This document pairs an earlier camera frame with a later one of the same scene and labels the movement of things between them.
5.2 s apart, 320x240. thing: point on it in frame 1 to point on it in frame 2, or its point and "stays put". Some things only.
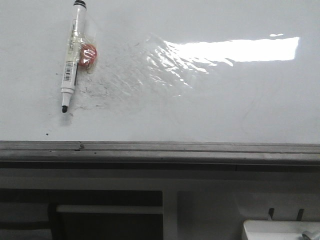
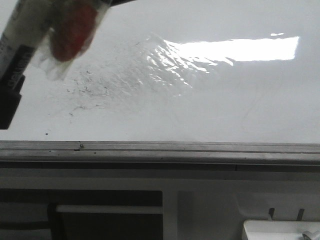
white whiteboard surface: (166, 71) stays put
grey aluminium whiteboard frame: (28, 156) stays put
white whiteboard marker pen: (69, 78) to (28, 21)
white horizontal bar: (109, 209) stays put
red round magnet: (88, 54) to (72, 32)
